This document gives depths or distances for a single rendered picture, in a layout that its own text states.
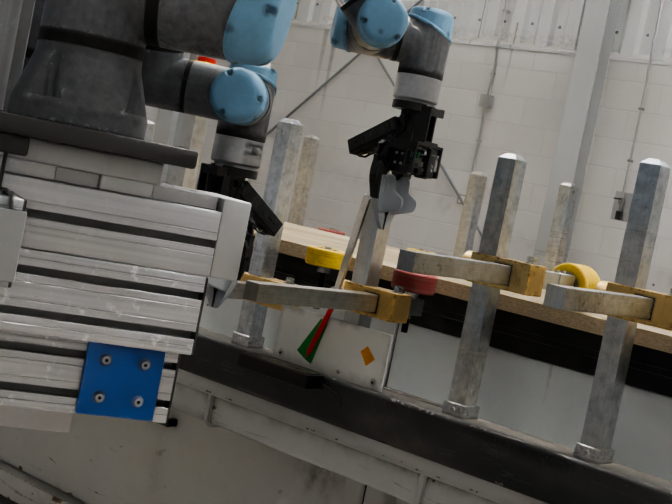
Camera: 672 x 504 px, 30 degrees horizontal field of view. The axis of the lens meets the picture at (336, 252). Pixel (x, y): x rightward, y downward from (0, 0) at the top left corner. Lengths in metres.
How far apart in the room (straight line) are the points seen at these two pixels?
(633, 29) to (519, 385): 7.89
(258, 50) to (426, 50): 0.71
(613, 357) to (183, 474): 1.24
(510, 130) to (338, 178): 1.74
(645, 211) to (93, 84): 0.91
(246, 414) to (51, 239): 1.11
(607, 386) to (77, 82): 0.96
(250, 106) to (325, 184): 9.56
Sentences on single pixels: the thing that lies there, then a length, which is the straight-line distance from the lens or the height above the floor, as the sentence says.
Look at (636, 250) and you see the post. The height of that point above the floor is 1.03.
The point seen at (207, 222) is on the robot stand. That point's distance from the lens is 1.40.
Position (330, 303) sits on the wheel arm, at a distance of 2.07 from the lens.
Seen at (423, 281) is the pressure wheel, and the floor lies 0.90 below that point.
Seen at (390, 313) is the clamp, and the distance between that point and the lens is 2.15.
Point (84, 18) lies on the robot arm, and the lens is 1.37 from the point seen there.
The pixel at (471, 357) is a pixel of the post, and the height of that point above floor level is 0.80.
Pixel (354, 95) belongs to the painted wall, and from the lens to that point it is 11.23.
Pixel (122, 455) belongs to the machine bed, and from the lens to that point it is 3.01.
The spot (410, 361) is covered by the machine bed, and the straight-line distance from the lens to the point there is 2.40.
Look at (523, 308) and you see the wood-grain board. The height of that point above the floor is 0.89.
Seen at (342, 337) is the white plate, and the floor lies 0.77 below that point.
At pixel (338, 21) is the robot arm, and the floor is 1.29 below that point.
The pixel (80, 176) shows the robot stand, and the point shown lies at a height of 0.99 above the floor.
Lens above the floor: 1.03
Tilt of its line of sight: 3 degrees down
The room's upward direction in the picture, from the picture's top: 11 degrees clockwise
